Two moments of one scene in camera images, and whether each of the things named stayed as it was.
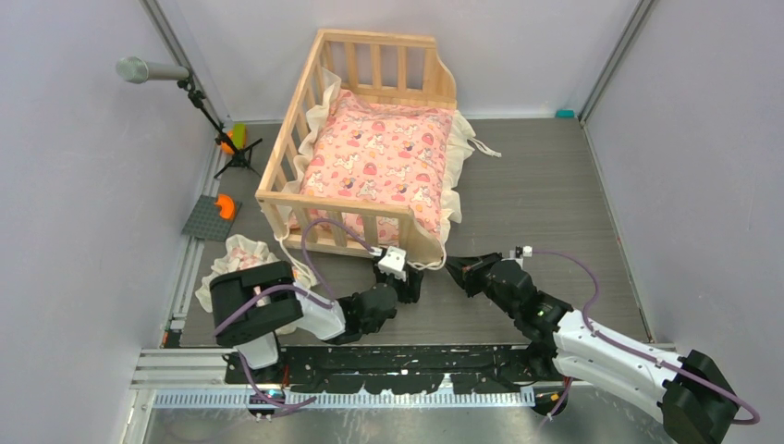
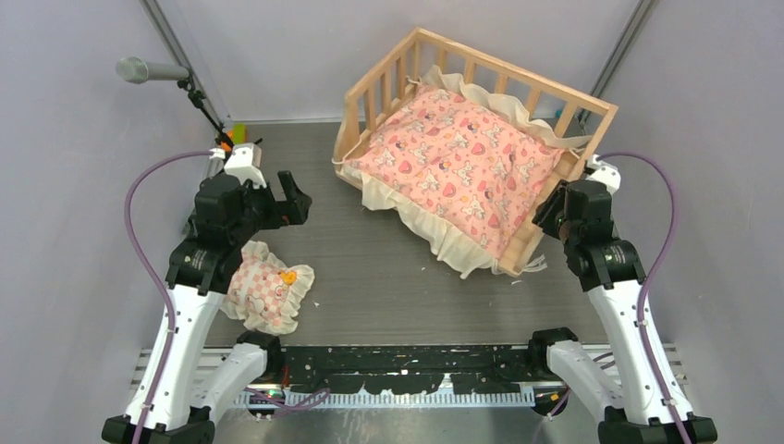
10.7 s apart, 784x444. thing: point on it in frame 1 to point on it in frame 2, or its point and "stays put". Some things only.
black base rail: x=394 y=369 stays put
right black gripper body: x=475 y=277 to x=550 y=215
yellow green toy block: x=238 y=136 stays put
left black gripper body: x=407 y=291 to x=261 y=208
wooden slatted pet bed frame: x=397 y=66 to x=421 y=50
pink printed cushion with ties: x=367 y=149 to x=459 y=168
